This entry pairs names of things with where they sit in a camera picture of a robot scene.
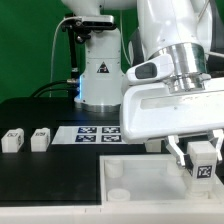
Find white sheet with fiducial markers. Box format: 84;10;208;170
52;126;125;145

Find black camera on stand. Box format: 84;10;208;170
61;14;117;94

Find black base cables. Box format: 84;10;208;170
29;79;80;98

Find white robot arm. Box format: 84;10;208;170
62;0;224;169

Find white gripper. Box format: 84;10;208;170
120;79;224;168

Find white camera cable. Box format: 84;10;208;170
49;9;133;98

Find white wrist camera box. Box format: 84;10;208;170
126;54;174;85

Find white square table top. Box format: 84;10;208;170
100;155;224;204

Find white obstacle fence rail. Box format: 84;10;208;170
0;204;224;224

